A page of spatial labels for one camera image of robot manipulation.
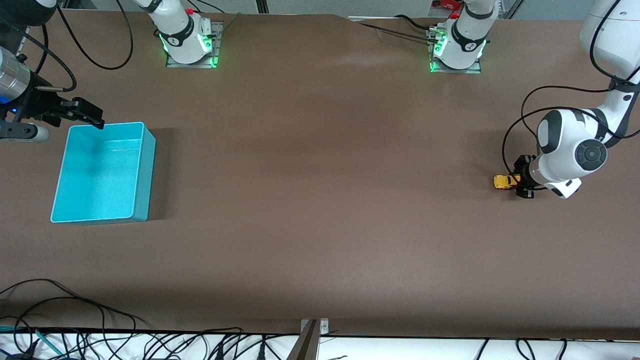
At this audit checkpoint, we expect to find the yellow beetle toy car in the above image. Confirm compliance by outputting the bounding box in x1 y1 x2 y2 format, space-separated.
493 174 522 191

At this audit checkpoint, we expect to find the cyan plastic storage bin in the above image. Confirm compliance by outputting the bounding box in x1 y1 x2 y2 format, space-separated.
50 121 157 224

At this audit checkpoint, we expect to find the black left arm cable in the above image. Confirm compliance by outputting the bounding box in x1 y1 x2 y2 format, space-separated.
501 0 640 192

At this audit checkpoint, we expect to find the thin black right gripper cable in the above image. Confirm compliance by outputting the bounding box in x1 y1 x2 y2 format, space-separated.
0 20 79 93

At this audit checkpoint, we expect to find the black looping right arm cable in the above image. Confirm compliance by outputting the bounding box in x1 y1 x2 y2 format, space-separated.
57 0 134 71

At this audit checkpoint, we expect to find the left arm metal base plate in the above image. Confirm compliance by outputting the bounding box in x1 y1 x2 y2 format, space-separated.
426 27 483 75

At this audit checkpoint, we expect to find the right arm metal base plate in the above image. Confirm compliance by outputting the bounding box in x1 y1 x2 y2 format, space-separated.
165 21 224 69

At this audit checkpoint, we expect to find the long black table cable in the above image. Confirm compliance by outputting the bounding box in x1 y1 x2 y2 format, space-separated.
0 296 149 332
0 278 81 301

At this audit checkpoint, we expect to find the thick black base cable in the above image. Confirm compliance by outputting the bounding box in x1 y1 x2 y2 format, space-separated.
395 14 438 32

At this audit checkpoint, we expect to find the thin black base cable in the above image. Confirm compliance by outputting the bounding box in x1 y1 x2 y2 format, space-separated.
357 22 432 42

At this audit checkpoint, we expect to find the teal cable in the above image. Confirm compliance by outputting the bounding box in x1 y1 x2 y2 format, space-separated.
0 325 63 357

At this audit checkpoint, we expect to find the small metal table bracket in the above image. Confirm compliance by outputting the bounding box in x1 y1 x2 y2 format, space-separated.
300 318 330 335

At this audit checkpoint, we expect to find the grey metal camera pole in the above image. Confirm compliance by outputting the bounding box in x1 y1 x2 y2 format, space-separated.
286 320 321 360

